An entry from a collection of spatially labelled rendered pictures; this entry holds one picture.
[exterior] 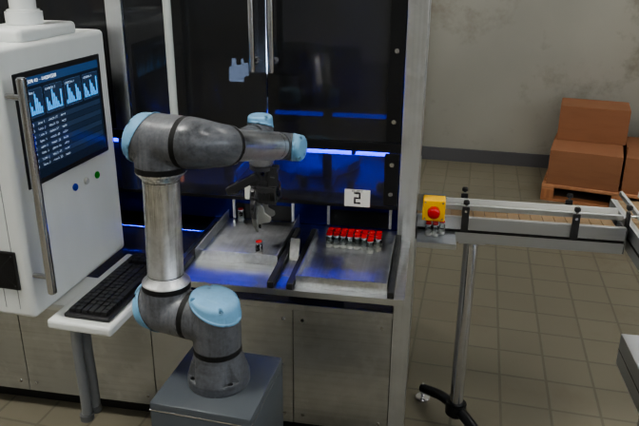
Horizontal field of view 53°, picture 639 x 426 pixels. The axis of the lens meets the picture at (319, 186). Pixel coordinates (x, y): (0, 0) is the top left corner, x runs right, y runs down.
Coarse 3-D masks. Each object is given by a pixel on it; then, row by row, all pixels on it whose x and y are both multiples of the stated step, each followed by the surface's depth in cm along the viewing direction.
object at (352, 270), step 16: (320, 240) 214; (304, 256) 195; (320, 256) 203; (336, 256) 203; (352, 256) 203; (368, 256) 203; (384, 256) 203; (304, 272) 192; (320, 272) 192; (336, 272) 192; (352, 272) 192; (368, 272) 192; (384, 272) 192; (320, 288) 183; (336, 288) 182; (352, 288) 181; (368, 288) 180; (384, 288) 180
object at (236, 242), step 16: (224, 224) 226; (240, 224) 226; (272, 224) 226; (288, 224) 226; (208, 240) 210; (224, 240) 214; (240, 240) 214; (256, 240) 214; (272, 240) 214; (288, 240) 211; (208, 256) 199; (224, 256) 198; (240, 256) 197; (256, 256) 196; (272, 256) 195
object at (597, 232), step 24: (456, 216) 221; (480, 216) 222; (504, 216) 222; (528, 216) 222; (552, 216) 223; (576, 216) 212; (600, 216) 214; (456, 240) 223; (480, 240) 221; (504, 240) 220; (528, 240) 218; (552, 240) 217; (576, 240) 215; (600, 240) 214; (624, 240) 213
